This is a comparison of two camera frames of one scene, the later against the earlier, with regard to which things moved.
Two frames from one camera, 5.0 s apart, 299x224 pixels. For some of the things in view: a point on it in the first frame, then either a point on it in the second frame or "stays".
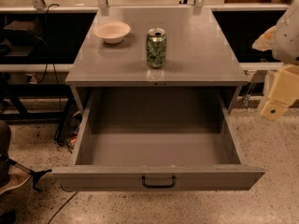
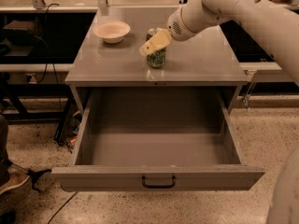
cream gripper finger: [285, 90] -> [182, 23]
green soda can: [156, 46] stays
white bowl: [112, 32] stays
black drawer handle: [158, 186] stays
